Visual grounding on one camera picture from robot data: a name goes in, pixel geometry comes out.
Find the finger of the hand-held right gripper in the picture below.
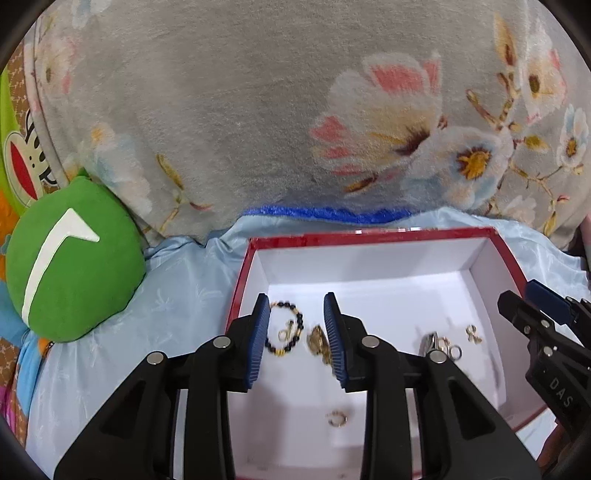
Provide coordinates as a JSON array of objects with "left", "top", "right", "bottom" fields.
[
  {"left": 525, "top": 279, "right": 591, "bottom": 326},
  {"left": 497, "top": 291, "right": 583, "bottom": 426}
]

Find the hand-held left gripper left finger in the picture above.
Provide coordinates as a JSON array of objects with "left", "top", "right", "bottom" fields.
[{"left": 53, "top": 293, "right": 271, "bottom": 480}]

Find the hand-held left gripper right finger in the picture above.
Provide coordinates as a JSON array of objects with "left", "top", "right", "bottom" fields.
[{"left": 323, "top": 292, "right": 542, "bottom": 480}]

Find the gold chain bracelet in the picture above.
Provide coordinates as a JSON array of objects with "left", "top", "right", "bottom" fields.
[{"left": 307, "top": 324, "right": 336, "bottom": 366}]

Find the black bead bracelet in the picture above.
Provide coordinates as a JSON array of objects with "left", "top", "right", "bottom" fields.
[{"left": 264, "top": 300, "right": 306, "bottom": 357}]

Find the red jewelry box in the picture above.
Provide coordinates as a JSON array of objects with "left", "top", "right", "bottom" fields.
[{"left": 225, "top": 226, "right": 556, "bottom": 479}]

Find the light blue bed sheet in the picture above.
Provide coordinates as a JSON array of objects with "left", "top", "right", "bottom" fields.
[{"left": 25, "top": 205, "right": 591, "bottom": 480}]

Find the green pillow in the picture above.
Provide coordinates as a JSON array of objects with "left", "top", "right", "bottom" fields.
[{"left": 4, "top": 177, "right": 149, "bottom": 343}]

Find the grey floral blanket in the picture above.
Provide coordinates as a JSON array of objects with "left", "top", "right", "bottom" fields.
[{"left": 23, "top": 0, "right": 591, "bottom": 254}]

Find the monkey cartoon cushion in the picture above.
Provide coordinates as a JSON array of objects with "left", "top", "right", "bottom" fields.
[{"left": 0, "top": 50, "right": 90, "bottom": 437}]

